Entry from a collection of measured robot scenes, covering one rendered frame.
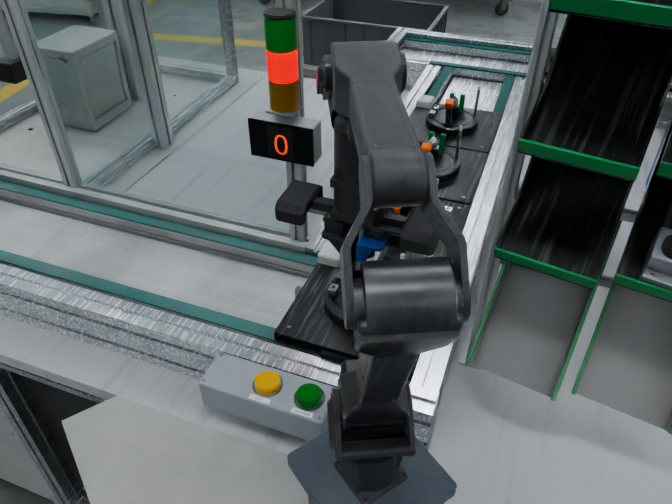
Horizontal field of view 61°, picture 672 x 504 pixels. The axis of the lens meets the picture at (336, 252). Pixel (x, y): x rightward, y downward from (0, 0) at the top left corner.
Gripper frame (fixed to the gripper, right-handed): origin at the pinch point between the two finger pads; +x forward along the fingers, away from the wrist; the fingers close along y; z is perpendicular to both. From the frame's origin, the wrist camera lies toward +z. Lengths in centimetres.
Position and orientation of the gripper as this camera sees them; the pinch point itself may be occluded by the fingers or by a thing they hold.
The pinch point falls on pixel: (358, 250)
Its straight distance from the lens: 68.5
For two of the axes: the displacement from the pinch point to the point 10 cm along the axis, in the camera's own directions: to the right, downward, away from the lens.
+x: 0.0, 7.7, 6.4
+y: -9.3, -2.3, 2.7
